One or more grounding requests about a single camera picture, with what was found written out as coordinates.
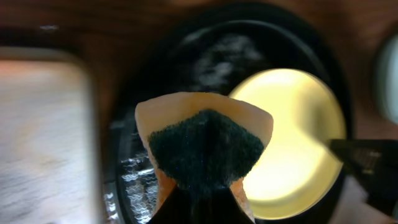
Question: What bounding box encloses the rectangular soapy baking tray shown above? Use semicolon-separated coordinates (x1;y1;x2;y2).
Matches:
1;47;103;224

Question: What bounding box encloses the mint green plate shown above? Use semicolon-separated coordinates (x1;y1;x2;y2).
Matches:
374;35;397;124

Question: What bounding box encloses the round black tray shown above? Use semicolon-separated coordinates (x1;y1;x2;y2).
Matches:
103;2;353;223

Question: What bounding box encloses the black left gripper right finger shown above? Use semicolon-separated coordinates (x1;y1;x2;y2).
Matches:
198;188;253;224

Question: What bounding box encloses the green and yellow sponge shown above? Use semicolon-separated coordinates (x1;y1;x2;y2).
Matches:
135;92;274;222

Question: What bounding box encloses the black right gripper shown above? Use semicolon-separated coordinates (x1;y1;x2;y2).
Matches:
329;139;397;218

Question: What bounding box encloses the pale yellow plate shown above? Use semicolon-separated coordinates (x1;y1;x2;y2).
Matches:
230;69;348;220

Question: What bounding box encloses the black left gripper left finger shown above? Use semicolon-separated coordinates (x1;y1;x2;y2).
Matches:
148;187;199;224

